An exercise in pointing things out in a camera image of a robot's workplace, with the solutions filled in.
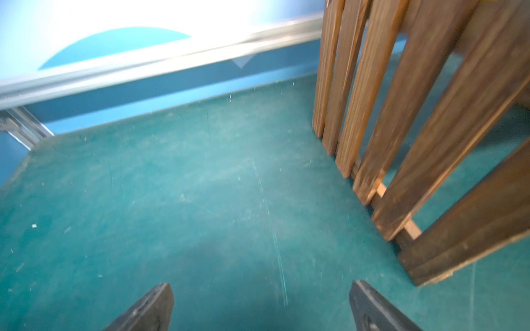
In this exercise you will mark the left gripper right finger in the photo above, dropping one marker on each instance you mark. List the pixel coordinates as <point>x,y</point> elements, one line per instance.
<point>372,311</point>

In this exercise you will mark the brown wooden slatted shelf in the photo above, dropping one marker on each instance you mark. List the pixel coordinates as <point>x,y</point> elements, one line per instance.
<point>405,91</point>

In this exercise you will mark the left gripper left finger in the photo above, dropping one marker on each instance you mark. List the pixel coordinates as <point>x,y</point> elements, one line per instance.
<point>151,312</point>

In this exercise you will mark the aluminium back rail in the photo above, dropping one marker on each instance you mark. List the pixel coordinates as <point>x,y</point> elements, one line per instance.
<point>154,61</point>

